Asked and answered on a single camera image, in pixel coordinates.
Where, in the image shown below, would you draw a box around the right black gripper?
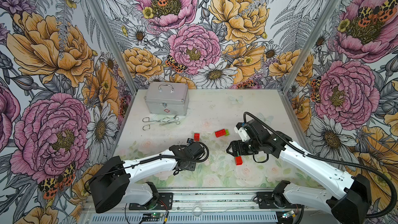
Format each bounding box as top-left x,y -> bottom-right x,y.
226,138 -> 263,157

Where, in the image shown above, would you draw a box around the red square lego brick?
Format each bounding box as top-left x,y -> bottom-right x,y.
194,133 -> 200,142

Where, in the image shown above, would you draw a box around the red tall lego brick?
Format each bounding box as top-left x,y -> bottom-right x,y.
234,156 -> 243,166

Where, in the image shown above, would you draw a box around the red long lego brick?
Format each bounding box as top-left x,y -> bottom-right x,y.
215,129 -> 227,138

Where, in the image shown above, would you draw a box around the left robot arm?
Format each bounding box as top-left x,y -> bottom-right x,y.
87,142 -> 209,214

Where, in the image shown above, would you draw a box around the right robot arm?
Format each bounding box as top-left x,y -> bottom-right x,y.
227,119 -> 371,224

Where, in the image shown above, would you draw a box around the silver scissors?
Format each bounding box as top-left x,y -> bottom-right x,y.
142,116 -> 179,122

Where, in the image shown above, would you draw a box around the silver metal case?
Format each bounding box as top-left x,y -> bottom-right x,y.
144,82 -> 189,116

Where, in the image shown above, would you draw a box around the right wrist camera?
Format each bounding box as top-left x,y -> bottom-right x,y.
234,122 -> 250,142

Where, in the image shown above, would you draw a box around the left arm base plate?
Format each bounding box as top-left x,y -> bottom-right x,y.
128,192 -> 174,211

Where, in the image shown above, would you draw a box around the aluminium front rail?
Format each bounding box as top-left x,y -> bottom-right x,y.
78,188 -> 338,224

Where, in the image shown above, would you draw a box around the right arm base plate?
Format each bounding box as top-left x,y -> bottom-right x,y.
253,191 -> 302,209

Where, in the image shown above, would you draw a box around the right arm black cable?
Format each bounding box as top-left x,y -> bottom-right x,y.
243,111 -> 398,219

